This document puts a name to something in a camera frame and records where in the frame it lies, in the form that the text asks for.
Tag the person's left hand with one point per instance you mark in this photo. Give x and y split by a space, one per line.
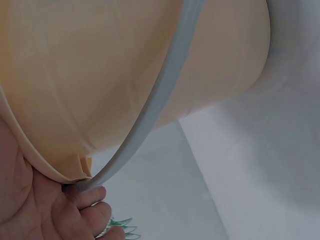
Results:
22 212

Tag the person's left fingers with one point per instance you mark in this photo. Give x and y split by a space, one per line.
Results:
96 217

